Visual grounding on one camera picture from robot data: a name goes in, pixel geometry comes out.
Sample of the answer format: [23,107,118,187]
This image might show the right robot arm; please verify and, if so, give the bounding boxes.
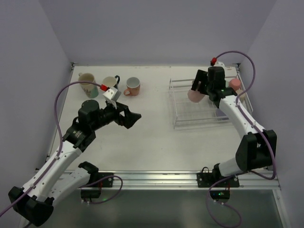
[191,66,277,182]

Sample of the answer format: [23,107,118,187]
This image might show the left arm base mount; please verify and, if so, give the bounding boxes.
[82,172,114,188]

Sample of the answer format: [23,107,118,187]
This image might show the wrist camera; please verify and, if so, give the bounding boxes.
[210,57,225,68]
[103,87,121,102]

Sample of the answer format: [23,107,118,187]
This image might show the pink mug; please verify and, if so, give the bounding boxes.
[187,89,205,103]

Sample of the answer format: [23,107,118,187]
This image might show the orange mug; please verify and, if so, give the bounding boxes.
[123,77,141,96]

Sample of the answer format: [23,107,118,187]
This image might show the aluminium mounting rail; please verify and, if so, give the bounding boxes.
[99,171,280,190]

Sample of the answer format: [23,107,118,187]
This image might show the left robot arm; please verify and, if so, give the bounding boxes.
[8,100,141,227]

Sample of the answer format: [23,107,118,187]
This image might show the dark green mug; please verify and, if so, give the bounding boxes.
[102,75,120,90]

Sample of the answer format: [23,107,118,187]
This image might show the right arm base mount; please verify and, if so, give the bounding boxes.
[196,166,240,188]

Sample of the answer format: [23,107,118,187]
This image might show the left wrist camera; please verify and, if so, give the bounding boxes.
[103,87,121,102]

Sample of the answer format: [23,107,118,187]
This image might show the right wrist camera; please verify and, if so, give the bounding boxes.
[210,57,225,68]

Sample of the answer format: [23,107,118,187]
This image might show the right black control box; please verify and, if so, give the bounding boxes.
[210,190,230,203]

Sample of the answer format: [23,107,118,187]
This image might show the clear wire dish rack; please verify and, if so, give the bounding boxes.
[169,72,253,130]

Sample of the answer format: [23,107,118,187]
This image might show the lavender cup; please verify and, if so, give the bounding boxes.
[215,109,229,120]

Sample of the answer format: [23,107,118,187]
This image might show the black control box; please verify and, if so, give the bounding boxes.
[210,190,230,203]
[80,189,101,202]

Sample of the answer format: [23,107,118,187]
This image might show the left black control box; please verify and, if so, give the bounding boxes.
[80,189,101,202]

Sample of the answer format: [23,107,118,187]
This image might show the beige cup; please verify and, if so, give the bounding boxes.
[237,89,246,102]

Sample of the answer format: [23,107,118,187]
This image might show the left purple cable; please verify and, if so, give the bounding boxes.
[0,82,123,216]

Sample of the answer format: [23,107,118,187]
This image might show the coral pink cup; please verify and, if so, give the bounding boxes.
[228,78,241,91]

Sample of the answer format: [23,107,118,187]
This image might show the cream and mint floral mug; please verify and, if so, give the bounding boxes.
[78,73,99,99]

